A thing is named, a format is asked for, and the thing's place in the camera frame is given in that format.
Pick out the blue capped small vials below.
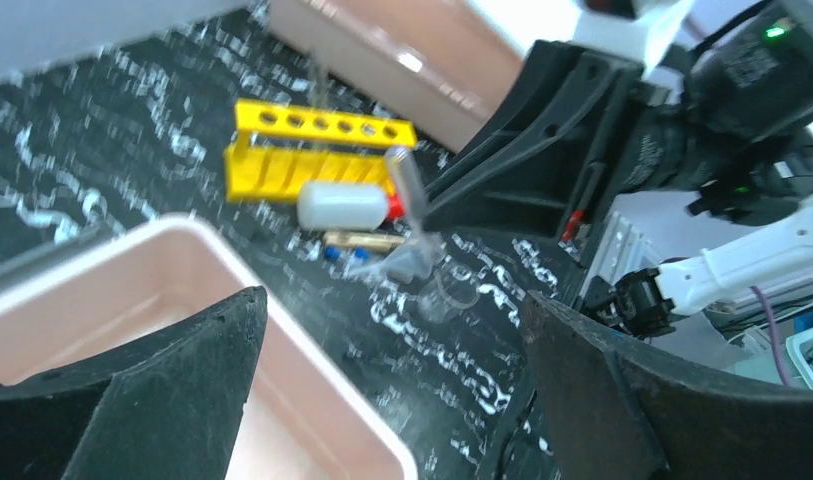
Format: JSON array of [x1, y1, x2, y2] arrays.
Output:
[[323, 245, 371, 264]]

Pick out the wooden test tube clamp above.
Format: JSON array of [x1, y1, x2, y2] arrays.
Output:
[[323, 231, 406, 253]]

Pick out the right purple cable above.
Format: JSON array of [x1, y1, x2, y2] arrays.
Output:
[[750, 284, 795, 389]]

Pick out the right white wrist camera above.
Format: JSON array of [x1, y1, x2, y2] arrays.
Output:
[[570, 0, 694, 68]]

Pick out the clear glass test tube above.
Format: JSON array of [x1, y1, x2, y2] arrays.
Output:
[[384, 146, 428, 232]]

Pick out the clear plastic funnel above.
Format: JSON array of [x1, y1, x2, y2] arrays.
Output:
[[346, 233, 446, 283]]

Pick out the white plastic bottle red cap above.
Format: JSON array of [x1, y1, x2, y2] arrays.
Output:
[[296, 182, 404, 231]]

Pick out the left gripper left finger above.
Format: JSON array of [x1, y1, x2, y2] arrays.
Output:
[[0, 286, 267, 479]]

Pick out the yellow test tube rack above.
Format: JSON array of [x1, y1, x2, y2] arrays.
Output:
[[224, 99, 417, 203]]

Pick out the clear glass beaker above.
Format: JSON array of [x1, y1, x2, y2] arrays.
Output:
[[416, 262, 479, 323]]

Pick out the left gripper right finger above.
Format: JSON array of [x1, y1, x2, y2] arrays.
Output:
[[521, 292, 813, 479]]

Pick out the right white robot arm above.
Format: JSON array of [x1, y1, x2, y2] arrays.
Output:
[[425, 1, 813, 336]]

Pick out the large pink storage box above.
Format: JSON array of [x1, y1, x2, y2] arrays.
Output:
[[268, 0, 523, 152]]

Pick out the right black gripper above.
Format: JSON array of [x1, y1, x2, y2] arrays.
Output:
[[424, 39, 797, 239]]

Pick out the open pink plastic bin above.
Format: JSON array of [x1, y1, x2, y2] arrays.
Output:
[[0, 214, 417, 479]]

